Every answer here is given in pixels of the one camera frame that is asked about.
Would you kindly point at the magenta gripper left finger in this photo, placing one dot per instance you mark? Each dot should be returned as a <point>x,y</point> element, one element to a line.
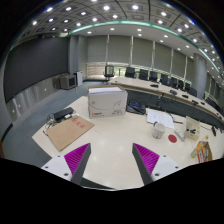
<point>77,160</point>

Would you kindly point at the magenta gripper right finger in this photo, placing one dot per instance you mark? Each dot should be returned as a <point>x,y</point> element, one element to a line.
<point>146,161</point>

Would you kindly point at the brown cardboard sheet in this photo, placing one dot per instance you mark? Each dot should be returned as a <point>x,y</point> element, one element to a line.
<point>66,132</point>

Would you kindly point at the white spotted mug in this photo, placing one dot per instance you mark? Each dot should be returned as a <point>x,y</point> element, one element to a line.
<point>158,130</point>

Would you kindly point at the red round coaster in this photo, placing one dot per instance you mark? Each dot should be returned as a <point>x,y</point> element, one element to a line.
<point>172,138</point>

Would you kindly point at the white marker pen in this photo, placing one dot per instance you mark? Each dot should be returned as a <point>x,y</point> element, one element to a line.
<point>180,134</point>

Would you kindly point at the white paper sheet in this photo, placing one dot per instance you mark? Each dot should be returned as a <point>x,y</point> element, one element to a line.
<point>160,117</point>

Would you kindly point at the black power adapter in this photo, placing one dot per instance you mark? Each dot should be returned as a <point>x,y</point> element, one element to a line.
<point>59,115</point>

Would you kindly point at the white plastic tray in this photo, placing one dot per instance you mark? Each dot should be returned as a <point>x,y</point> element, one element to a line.
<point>191,128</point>

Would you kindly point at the orange-brown open cardboard box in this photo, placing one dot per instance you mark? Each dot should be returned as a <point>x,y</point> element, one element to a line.
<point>202,152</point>

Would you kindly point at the white cardboard box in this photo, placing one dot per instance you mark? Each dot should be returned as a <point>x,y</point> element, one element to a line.
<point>106,101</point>

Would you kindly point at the long curved conference desk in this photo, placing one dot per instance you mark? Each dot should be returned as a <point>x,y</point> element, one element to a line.
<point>170,100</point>

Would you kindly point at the black desk microphone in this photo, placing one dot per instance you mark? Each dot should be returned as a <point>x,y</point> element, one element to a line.
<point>154,85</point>

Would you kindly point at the grey box monitor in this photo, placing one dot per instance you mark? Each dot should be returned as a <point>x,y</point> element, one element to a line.
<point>67,82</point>

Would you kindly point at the black office chair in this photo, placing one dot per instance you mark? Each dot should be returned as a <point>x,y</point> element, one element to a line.
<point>109,72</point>

